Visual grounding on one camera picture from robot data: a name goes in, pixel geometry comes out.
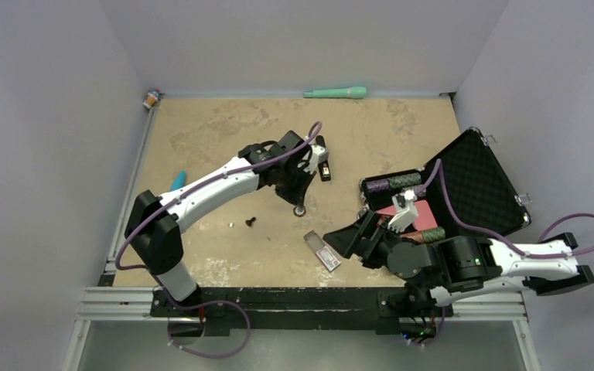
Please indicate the black poker chip case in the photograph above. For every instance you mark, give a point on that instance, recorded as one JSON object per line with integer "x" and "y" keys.
{"x": 477, "y": 187}

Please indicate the red white staple box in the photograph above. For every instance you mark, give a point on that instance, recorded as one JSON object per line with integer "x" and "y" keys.
{"x": 328, "y": 257}

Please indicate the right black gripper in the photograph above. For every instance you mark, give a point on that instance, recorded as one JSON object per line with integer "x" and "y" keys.
{"x": 370, "y": 228}

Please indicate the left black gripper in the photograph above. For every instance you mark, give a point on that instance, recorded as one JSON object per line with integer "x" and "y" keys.
{"x": 297, "y": 196}

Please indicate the orange 100 poker chip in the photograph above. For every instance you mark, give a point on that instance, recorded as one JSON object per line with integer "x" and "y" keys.
{"x": 299, "y": 211}

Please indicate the black stapler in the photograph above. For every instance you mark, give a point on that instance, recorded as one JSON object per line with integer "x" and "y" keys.
{"x": 323, "y": 166}

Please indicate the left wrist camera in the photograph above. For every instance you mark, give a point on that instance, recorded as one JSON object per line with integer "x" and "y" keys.
{"x": 313, "y": 158}

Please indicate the pink playing card deck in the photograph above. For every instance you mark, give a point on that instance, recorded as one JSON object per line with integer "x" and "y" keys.
{"x": 387, "y": 211}

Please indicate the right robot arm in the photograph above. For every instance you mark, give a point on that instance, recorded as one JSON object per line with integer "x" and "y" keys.
{"x": 439, "y": 273}

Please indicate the blue marker pen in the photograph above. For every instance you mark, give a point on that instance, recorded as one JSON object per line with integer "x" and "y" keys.
{"x": 179, "y": 181}

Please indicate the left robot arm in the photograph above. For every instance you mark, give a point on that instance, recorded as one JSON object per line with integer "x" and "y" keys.
{"x": 156, "y": 223}

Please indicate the green marker pen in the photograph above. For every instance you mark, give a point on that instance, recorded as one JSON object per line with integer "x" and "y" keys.
{"x": 337, "y": 93}

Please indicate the small orange bottle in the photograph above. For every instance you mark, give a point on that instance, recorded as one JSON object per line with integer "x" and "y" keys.
{"x": 152, "y": 98}

